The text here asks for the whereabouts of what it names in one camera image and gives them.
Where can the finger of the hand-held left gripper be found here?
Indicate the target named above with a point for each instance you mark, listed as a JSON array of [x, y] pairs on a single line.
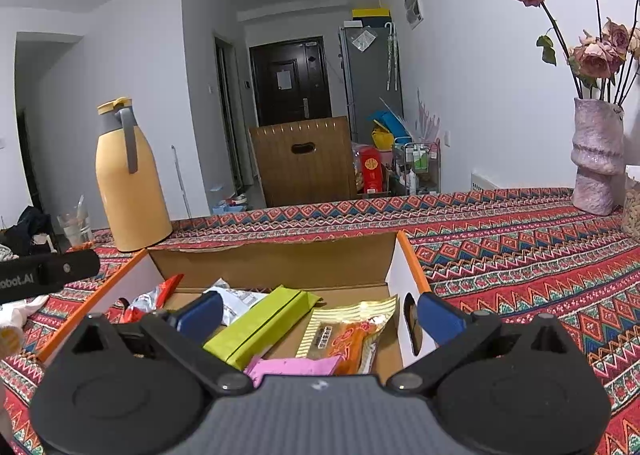
[[70, 266]]

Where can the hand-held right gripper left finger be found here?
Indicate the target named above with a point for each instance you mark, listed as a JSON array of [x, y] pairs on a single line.
[[200, 317]]

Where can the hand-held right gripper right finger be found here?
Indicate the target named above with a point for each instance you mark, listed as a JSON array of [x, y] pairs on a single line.
[[441, 317]]

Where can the white packet with black text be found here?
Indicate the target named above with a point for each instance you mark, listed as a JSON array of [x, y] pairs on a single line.
[[240, 302]]

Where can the red snack bag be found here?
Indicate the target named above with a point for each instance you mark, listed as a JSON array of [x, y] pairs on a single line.
[[150, 300]]

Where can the green snack packet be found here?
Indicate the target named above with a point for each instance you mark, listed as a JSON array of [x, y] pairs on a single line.
[[265, 325]]

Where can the gold orange snack packet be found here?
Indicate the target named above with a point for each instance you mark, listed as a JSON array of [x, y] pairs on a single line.
[[345, 335]]

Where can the red cardboard box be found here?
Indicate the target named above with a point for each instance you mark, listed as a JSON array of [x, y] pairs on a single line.
[[280, 260]]

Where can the pink snack packet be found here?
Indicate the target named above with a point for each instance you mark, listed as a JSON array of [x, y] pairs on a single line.
[[295, 367]]

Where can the white cloth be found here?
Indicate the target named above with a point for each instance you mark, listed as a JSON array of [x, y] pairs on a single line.
[[20, 312]]

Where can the drinking glass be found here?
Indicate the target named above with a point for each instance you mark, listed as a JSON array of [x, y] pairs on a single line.
[[75, 227]]

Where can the dark clothes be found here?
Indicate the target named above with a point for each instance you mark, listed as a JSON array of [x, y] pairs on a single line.
[[30, 230]]

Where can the yellow thermos jug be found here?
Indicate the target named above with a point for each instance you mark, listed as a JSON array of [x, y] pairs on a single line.
[[132, 195]]

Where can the mop stick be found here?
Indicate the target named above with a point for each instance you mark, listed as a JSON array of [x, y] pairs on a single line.
[[180, 180]]

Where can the trolley cart with bottles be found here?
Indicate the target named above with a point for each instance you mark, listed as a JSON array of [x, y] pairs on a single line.
[[417, 170]]

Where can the red gift box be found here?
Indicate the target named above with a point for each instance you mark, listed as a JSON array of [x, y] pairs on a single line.
[[371, 170]]

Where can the wooden chair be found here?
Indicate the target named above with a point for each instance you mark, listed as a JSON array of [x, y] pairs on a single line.
[[300, 175]]

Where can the yellow bag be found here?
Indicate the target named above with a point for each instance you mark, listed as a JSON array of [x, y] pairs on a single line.
[[382, 139]]

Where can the blue plastic item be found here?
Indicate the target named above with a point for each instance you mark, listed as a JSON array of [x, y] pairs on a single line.
[[392, 125]]

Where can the pink ceramic vase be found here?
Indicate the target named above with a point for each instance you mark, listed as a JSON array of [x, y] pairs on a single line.
[[597, 160]]

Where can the speckled vase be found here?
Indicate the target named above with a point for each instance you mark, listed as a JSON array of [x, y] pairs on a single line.
[[632, 205]]

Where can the dark door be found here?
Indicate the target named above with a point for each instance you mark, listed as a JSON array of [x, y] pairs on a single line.
[[290, 105]]

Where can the grey fridge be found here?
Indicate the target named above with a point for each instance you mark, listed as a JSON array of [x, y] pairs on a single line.
[[370, 95]]

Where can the paper sheet on door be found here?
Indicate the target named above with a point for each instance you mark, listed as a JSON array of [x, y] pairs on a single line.
[[285, 80]]

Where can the folded umbrella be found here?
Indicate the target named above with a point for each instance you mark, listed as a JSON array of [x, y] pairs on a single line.
[[392, 60]]

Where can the paper sheet on fridge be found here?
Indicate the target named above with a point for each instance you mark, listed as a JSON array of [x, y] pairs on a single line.
[[362, 40]]

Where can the dried pink roses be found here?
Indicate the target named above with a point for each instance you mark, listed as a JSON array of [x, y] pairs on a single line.
[[595, 55]]

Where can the yellow black box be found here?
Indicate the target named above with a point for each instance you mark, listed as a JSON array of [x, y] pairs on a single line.
[[370, 17]]

